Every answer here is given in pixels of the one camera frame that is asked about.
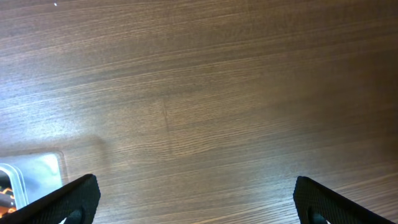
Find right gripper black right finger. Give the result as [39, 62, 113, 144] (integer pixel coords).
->
[293, 176, 394, 224]

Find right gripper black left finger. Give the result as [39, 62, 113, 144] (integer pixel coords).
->
[1, 174, 101, 224]

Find orange black pliers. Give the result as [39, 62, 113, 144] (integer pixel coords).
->
[0, 187, 17, 218]

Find clear plastic container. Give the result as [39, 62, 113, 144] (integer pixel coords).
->
[1, 151, 68, 210]

